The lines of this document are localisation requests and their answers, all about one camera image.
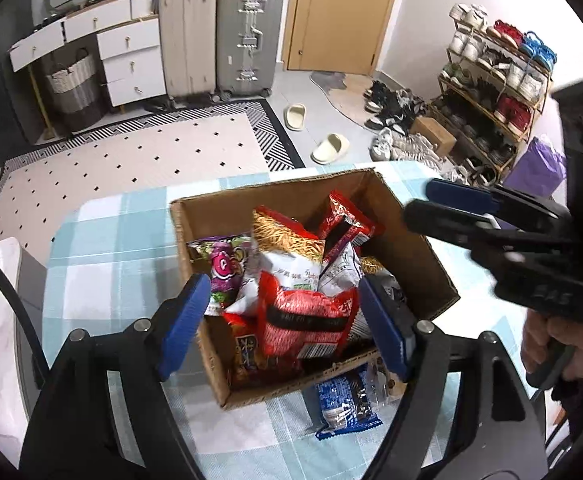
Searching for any woven laundry basket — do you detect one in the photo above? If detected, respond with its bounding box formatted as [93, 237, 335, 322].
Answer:
[45, 47, 105, 132]

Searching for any patterned floor rug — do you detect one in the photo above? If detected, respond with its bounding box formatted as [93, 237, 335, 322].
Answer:
[0, 100, 305, 250]

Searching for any person's right hand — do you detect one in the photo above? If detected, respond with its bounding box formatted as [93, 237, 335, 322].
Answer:
[520, 309, 583, 403]

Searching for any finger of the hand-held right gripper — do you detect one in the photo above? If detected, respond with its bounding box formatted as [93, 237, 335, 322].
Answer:
[424, 177, 572, 222]
[402, 199, 573, 255]

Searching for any wooden shoe rack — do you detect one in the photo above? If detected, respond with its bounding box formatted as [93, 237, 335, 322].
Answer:
[436, 5, 555, 182]

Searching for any purple paper bag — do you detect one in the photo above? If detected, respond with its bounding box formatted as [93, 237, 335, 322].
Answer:
[501, 135, 568, 202]

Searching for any red orange snack packet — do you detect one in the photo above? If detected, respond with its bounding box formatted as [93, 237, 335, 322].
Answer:
[222, 310, 305, 388]

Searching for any silver suitcase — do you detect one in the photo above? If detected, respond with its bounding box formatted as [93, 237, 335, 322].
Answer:
[216, 0, 285, 99]

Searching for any small cardboard box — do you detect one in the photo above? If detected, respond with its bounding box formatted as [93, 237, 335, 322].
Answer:
[410, 116, 458, 159]

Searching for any beige door mat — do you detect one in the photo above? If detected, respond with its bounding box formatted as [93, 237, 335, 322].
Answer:
[311, 71, 388, 127]

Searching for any pile of shoes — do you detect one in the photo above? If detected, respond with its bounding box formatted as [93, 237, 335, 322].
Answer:
[363, 79, 455, 183]

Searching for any wooden door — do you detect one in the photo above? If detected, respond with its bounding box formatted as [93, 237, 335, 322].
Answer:
[281, 0, 405, 77]

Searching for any brown cardboard box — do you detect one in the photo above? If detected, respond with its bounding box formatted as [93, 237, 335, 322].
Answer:
[170, 167, 461, 411]

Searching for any white noodle snack bag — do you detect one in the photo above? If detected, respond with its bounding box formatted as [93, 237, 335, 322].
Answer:
[228, 205, 326, 313]
[318, 242, 387, 301]

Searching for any beige suitcase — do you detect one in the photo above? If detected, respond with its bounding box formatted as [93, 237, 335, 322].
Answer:
[158, 0, 219, 103]

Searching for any black cable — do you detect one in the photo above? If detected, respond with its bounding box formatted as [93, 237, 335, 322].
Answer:
[0, 236, 48, 377]

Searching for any white drawer cabinet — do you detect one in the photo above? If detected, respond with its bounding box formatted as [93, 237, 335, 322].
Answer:
[8, 0, 167, 109]

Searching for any cream slipper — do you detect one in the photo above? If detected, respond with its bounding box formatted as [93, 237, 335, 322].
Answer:
[311, 133, 351, 165]
[284, 103, 309, 132]

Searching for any cream cake tray packet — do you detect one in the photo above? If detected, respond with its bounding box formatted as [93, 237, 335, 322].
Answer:
[366, 352, 408, 407]

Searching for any red sandwich cookie packet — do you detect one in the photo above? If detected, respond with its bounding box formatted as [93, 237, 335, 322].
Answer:
[315, 190, 386, 261]

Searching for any purple green snack bag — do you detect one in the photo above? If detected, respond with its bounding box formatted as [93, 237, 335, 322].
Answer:
[187, 234, 253, 317]

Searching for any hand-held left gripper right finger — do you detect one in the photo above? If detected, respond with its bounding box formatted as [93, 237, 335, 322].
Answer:
[358, 274, 551, 480]

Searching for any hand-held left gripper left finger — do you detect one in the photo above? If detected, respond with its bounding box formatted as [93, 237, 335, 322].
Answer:
[18, 272, 213, 480]

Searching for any blue cookie packet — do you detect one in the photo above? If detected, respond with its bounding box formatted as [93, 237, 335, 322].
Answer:
[314, 364, 385, 442]

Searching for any row of shoes on rack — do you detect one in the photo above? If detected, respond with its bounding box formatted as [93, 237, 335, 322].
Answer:
[441, 2, 557, 176]

